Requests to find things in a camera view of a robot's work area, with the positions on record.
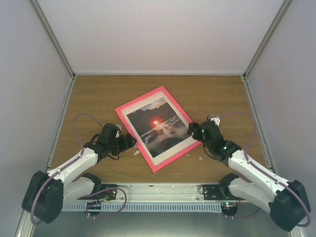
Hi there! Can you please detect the purple cable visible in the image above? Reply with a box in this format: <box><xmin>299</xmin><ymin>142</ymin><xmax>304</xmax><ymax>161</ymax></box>
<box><xmin>217</xmin><ymin>111</ymin><xmax>312</xmax><ymax>228</ymax></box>
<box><xmin>30</xmin><ymin>113</ymin><xmax>103</xmax><ymax>225</ymax></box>

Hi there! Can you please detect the vertical aluminium post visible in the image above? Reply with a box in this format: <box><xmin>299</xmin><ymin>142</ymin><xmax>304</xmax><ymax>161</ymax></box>
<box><xmin>242</xmin><ymin>0</ymin><xmax>293</xmax><ymax>80</ymax></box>
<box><xmin>29</xmin><ymin>0</ymin><xmax>76</xmax><ymax>80</ymax></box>

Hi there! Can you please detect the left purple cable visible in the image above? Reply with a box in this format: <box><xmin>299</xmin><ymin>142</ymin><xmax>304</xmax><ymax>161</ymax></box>
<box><xmin>30</xmin><ymin>113</ymin><xmax>103</xmax><ymax>225</ymax></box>

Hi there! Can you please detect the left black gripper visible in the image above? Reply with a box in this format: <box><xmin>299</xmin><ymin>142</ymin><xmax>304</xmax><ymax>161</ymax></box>
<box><xmin>108</xmin><ymin>133</ymin><xmax>137</xmax><ymax>156</ymax></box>

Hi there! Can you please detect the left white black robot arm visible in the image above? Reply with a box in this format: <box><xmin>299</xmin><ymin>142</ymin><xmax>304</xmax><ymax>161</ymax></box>
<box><xmin>21</xmin><ymin>123</ymin><xmax>136</xmax><ymax>224</ymax></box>

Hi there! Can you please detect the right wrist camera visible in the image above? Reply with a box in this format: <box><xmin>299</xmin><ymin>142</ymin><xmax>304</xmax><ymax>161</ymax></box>
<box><xmin>207</xmin><ymin>115</ymin><xmax>221</xmax><ymax>127</ymax></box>

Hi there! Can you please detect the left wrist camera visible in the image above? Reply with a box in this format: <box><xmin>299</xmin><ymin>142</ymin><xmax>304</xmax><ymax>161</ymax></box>
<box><xmin>116</xmin><ymin>124</ymin><xmax>122</xmax><ymax>138</ymax></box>

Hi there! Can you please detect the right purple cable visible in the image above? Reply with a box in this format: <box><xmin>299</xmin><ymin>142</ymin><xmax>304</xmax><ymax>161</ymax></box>
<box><xmin>217</xmin><ymin>111</ymin><xmax>312</xmax><ymax>228</ymax></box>

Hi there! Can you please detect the broken glass shards pile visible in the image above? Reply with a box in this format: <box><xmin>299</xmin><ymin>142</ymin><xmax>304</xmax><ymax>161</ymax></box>
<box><xmin>133</xmin><ymin>146</ymin><xmax>140</xmax><ymax>156</ymax></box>

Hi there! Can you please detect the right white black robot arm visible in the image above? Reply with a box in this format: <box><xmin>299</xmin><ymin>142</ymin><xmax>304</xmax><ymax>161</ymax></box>
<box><xmin>187</xmin><ymin>120</ymin><xmax>311</xmax><ymax>232</ymax></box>

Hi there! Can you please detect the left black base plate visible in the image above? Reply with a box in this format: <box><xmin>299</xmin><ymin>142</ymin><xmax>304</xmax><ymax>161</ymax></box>
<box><xmin>98</xmin><ymin>184</ymin><xmax>117</xmax><ymax>201</ymax></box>

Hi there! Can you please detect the aluminium mounting rail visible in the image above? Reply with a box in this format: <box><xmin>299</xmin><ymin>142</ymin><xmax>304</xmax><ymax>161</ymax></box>
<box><xmin>27</xmin><ymin>181</ymin><xmax>293</xmax><ymax>203</ymax></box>

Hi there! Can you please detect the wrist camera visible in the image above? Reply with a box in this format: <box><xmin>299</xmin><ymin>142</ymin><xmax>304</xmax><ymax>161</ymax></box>
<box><xmin>207</xmin><ymin>115</ymin><xmax>221</xmax><ymax>127</ymax></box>
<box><xmin>116</xmin><ymin>124</ymin><xmax>122</xmax><ymax>138</ymax></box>

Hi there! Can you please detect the grey slotted cable duct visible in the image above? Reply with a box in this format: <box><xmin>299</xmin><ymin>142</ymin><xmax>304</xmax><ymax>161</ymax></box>
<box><xmin>61</xmin><ymin>202</ymin><xmax>223</xmax><ymax>213</ymax></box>

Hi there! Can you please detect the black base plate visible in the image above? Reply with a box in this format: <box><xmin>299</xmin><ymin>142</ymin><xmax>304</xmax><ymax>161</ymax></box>
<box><xmin>98</xmin><ymin>184</ymin><xmax>117</xmax><ymax>201</ymax></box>
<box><xmin>198</xmin><ymin>184</ymin><xmax>239</xmax><ymax>201</ymax></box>

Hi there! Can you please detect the right vertical aluminium post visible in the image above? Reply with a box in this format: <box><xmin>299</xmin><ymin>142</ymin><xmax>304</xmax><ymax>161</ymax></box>
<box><xmin>242</xmin><ymin>0</ymin><xmax>293</xmax><ymax>80</ymax></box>

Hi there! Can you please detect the sunset landscape photo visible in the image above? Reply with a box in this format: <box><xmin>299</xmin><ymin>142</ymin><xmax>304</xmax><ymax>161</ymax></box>
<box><xmin>126</xmin><ymin>97</ymin><xmax>188</xmax><ymax>158</ymax></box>

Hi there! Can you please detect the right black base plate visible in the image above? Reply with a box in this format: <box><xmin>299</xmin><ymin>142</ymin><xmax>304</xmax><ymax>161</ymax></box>
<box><xmin>198</xmin><ymin>184</ymin><xmax>239</xmax><ymax>201</ymax></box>

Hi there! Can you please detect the left vertical aluminium post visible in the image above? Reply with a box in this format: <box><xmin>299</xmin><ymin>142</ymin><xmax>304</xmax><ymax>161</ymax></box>
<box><xmin>29</xmin><ymin>0</ymin><xmax>76</xmax><ymax>80</ymax></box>

